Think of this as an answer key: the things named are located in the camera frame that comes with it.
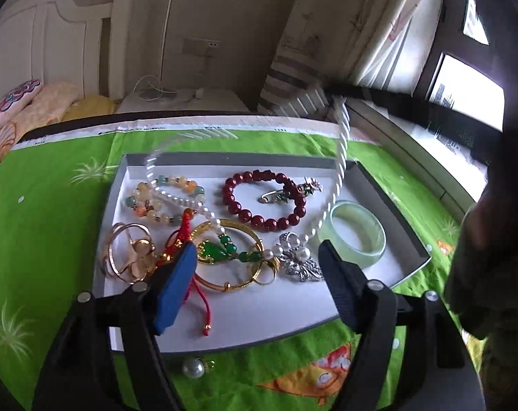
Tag dark red bead bracelet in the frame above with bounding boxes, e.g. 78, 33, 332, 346
220, 169, 308, 231

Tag gold mesh bangle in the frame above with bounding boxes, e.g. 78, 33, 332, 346
190, 219, 264, 293

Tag red braided cord bracelet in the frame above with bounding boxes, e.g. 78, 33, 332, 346
157, 208, 213, 337

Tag beige wall socket plate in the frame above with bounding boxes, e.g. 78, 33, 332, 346
183, 37, 221, 58

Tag white pearl necklace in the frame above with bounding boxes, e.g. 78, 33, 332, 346
143, 94, 352, 262

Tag large pearl earring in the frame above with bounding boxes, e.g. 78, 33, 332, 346
182, 357, 215, 379

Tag silver rhinestone pearl brooch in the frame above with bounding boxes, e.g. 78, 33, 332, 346
279, 232, 324, 282

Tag embroidered blue red pillow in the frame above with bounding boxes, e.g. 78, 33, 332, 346
0, 79, 43, 129

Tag green patterned tablecloth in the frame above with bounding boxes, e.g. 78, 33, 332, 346
0, 130, 460, 410

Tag gold hoop rings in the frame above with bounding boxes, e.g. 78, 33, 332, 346
100, 222, 160, 284

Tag flower safety pin brooch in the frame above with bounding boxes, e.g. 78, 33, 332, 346
258, 177, 323, 204

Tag white bedside table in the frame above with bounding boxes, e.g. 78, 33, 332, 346
117, 88, 250, 113

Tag yellow orange pillow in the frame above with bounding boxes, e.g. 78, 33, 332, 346
0, 82, 80, 162

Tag grey shallow cardboard tray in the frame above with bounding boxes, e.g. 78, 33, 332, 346
93, 152, 431, 354

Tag green jade pendant bracelet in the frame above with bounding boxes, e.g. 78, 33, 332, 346
197, 234, 268, 267

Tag white charging cable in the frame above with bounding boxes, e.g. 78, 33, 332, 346
133, 57, 209, 101

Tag striped printed curtain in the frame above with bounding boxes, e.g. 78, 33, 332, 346
257, 0, 424, 113

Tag pastel multicolour bead bracelet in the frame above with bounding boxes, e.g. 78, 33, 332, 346
124, 173, 207, 225

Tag white wooden headboard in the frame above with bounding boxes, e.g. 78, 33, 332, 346
0, 0, 131, 99

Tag pale green jade bangle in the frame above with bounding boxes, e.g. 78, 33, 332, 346
322, 200, 387, 269

